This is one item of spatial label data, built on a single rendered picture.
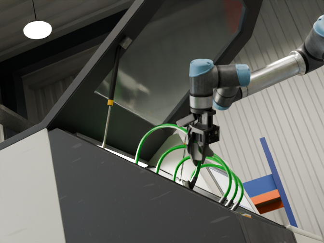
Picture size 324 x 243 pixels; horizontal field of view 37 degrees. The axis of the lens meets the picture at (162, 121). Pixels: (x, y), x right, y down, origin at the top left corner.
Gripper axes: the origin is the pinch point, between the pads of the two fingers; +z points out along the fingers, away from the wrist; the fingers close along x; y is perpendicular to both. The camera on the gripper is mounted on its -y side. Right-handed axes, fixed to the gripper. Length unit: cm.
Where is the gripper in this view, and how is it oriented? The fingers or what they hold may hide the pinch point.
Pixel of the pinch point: (197, 160)
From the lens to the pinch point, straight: 166.7
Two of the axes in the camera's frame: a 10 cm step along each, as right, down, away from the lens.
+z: 0.3, 9.4, 3.3
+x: 8.1, -2.2, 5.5
